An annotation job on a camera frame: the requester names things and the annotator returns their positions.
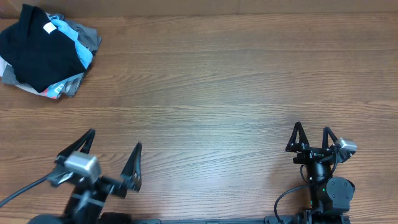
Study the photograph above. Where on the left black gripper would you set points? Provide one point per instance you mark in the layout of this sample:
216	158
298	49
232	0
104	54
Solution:
129	175

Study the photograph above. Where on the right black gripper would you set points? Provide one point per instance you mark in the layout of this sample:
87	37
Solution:
309	152

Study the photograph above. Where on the black t-shirt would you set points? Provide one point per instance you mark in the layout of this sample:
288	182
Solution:
39	53

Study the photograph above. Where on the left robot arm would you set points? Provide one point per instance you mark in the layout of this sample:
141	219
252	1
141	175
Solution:
84	206

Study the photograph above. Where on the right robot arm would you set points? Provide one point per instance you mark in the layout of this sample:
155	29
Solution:
330	196

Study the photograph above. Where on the light blue printed t-shirt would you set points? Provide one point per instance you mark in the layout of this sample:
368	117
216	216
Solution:
77	46

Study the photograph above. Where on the grey folded garment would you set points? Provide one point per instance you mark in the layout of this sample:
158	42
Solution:
87	37

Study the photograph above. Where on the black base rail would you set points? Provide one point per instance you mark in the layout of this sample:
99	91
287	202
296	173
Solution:
288	219

